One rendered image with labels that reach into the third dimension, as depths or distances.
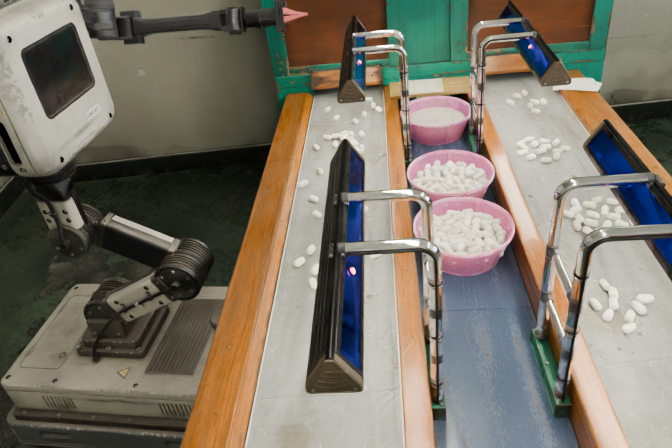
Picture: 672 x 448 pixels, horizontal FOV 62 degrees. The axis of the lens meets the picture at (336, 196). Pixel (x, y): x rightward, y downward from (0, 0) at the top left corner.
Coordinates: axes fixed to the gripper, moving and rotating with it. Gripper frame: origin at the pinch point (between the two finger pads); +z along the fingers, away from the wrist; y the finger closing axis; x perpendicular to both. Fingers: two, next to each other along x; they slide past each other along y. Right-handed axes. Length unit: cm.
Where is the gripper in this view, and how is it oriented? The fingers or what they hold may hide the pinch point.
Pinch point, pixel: (305, 14)
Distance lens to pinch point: 190.9
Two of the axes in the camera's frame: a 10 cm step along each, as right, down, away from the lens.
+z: 9.9, -0.2, -1.6
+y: 0.6, 9.7, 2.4
